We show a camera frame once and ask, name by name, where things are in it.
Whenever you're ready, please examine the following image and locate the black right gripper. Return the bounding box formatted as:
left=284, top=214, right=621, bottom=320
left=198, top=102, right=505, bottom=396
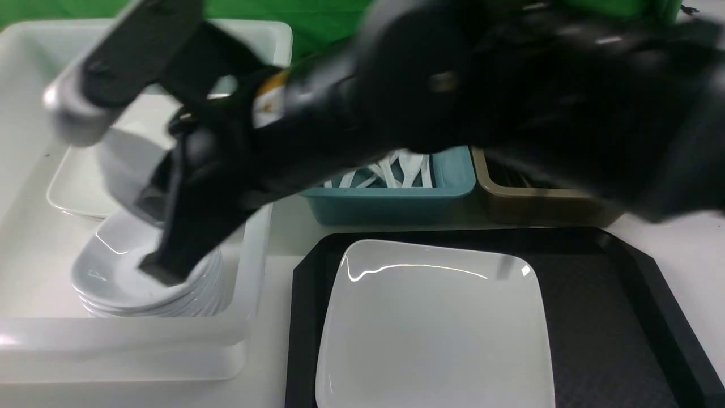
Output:
left=135, top=23, right=318, bottom=287

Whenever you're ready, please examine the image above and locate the white square rice plate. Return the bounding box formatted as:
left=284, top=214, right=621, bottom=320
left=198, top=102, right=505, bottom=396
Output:
left=315, top=240, right=555, bottom=407

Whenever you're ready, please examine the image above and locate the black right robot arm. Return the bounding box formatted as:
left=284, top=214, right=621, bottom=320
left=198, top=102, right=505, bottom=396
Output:
left=136, top=1, right=723, bottom=286

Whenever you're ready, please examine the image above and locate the top white square plate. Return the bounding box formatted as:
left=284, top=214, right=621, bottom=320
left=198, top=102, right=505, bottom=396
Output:
left=46, top=93, right=238, bottom=222

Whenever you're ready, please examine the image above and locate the white small bowl stack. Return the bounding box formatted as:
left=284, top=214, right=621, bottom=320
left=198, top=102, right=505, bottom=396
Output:
left=71, top=250, right=224, bottom=317

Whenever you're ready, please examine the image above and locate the white spoon far left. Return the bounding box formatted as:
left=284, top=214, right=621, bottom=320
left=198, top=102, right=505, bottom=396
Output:
left=323, top=171, right=365, bottom=189

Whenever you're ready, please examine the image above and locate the large white plastic tub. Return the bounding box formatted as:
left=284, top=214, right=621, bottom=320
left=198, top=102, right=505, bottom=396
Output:
left=1, top=19, right=272, bottom=383

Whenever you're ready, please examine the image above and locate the green backdrop cloth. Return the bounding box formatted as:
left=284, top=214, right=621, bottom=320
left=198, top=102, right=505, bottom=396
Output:
left=1, top=1, right=682, bottom=58

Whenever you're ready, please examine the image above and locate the white spoon far right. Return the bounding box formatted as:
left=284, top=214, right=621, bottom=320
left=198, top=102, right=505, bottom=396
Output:
left=411, top=154, right=435, bottom=189

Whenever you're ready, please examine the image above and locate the teal plastic bin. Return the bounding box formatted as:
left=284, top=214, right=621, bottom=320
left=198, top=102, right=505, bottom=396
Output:
left=301, top=146, right=476, bottom=226

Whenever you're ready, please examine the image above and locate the brown plastic bin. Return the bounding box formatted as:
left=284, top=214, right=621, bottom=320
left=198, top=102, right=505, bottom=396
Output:
left=471, top=149, right=624, bottom=227

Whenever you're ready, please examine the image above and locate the black chopsticks bundle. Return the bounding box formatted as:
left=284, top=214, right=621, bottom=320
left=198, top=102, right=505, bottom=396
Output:
left=484, top=155, right=549, bottom=188

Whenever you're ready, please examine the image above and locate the black serving tray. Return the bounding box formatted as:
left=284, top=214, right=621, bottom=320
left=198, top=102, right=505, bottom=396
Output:
left=284, top=227, right=724, bottom=407

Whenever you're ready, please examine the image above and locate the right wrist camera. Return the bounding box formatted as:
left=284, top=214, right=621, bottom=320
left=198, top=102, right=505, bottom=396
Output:
left=43, top=1, right=204, bottom=147

